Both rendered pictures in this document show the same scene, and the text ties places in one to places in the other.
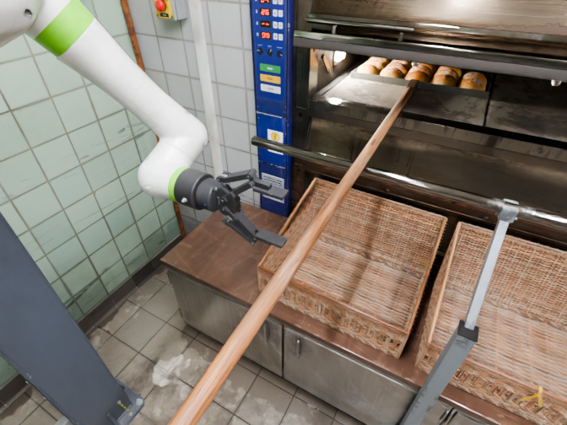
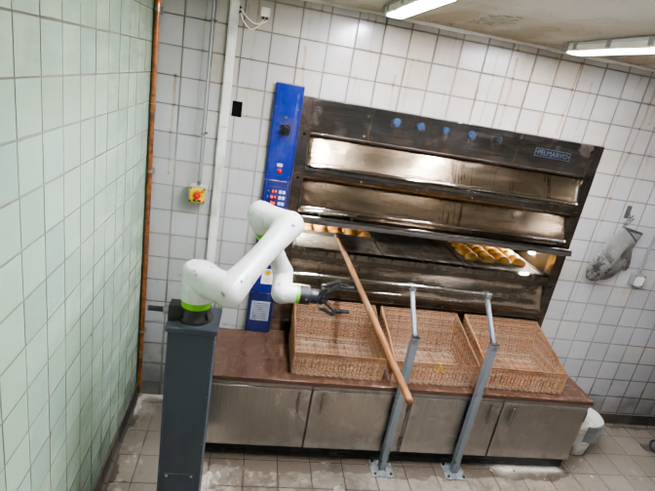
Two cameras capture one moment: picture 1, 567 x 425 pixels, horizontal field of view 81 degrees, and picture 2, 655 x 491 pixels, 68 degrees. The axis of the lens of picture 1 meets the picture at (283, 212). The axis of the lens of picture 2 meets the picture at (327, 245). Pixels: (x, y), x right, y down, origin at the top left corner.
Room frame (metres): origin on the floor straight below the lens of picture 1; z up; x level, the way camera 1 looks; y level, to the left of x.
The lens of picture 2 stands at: (-1.10, 1.56, 2.23)
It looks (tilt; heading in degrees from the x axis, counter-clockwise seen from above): 19 degrees down; 321
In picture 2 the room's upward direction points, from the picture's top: 10 degrees clockwise
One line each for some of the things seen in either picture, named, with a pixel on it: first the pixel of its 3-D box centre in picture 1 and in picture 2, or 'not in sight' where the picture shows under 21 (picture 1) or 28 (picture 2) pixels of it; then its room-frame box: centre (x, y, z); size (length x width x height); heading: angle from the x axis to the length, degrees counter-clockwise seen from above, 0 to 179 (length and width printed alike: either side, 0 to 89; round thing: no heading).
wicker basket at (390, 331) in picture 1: (350, 255); (335, 337); (0.89, -0.26, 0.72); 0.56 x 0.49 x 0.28; 60
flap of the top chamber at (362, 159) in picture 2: not in sight; (449, 171); (0.84, -0.89, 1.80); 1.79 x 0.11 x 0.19; 61
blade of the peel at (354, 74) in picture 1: (422, 72); (332, 226); (1.56, -0.62, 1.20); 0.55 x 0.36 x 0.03; 62
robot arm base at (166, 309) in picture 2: not in sight; (181, 309); (0.62, 0.86, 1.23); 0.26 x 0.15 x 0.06; 60
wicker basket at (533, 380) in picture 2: not in sight; (510, 352); (0.31, -1.30, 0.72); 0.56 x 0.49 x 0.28; 60
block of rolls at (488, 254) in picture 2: not in sight; (481, 245); (0.95, -1.61, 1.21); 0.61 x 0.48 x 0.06; 151
